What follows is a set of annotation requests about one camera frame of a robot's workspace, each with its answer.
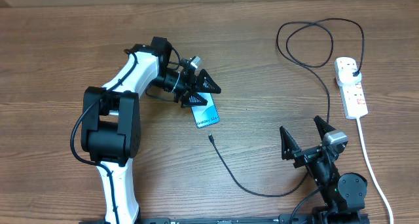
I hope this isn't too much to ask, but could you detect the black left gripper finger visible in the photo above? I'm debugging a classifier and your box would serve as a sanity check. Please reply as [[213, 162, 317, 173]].
[[181, 92, 208, 108], [195, 69, 221, 94]]

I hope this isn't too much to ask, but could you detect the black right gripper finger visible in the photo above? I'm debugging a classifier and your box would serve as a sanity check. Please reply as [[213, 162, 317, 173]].
[[280, 126, 301, 160], [314, 115, 335, 140]]

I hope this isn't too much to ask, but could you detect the white charger plug adapter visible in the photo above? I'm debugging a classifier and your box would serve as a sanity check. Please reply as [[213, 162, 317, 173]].
[[336, 69, 362, 87]]

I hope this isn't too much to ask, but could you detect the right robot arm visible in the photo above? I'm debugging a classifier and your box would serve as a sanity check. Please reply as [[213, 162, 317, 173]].
[[279, 116, 369, 223]]

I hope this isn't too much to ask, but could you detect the white power strip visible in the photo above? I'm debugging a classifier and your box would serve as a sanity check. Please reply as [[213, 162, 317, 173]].
[[334, 57, 368, 119]]

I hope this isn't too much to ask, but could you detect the Samsung Galaxy smartphone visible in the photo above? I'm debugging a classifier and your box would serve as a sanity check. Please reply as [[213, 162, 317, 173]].
[[191, 93, 220, 128]]

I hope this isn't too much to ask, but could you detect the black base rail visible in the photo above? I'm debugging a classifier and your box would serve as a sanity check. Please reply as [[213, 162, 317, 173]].
[[78, 213, 371, 224]]

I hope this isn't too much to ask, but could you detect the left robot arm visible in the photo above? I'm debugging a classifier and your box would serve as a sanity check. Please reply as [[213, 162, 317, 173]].
[[71, 37, 221, 223]]

